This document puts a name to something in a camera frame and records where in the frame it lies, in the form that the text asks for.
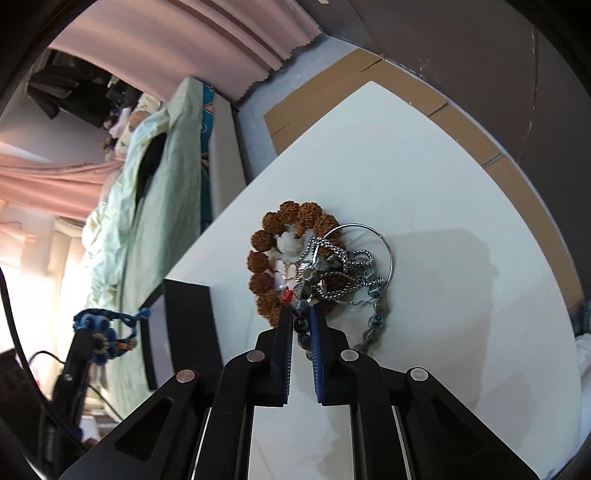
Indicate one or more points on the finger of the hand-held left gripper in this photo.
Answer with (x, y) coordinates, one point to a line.
(74, 364)

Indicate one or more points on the green fleece blanket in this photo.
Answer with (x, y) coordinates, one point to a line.
(180, 175)

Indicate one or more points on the pale green duvet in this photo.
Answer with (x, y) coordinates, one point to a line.
(115, 207)

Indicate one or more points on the flat brown cardboard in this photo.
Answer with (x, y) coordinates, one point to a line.
(314, 92)

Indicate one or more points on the white bed base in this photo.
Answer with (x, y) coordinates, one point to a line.
(226, 147)

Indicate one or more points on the black jewelry box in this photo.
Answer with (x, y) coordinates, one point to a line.
(184, 318)

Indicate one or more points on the wide pink curtain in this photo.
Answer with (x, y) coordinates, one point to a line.
(184, 41)

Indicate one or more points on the cream printed pillow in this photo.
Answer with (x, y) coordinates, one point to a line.
(138, 108)

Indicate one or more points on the narrow pink curtain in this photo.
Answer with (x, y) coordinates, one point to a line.
(46, 184)

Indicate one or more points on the thin silver bangle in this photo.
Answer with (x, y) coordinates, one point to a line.
(391, 263)

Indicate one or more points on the white carved pendant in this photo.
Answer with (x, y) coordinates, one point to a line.
(288, 242)

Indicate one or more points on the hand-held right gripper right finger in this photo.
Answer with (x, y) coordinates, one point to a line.
(318, 364)

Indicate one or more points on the dark clothes pile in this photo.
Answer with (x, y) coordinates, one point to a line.
(74, 92)

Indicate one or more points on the teal printed bed sheet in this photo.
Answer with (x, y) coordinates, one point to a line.
(207, 138)

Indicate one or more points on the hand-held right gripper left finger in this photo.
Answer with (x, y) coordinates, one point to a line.
(287, 360)

